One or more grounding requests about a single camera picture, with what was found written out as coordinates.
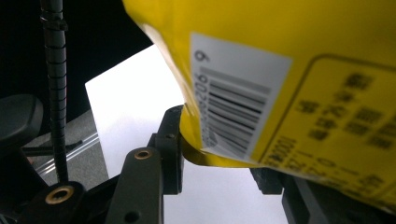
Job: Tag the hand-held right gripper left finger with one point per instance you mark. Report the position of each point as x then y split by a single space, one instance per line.
171 161

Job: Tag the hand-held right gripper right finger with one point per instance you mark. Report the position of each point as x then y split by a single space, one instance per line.
267 182

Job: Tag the colourful snack bag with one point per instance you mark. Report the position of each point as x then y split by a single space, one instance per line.
311 31

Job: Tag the dark curtain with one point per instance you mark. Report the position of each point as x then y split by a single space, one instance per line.
99 31

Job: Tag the black rounded object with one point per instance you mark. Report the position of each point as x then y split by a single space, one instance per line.
18 118

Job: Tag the aluminium floor rail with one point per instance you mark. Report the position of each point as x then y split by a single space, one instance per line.
77 147

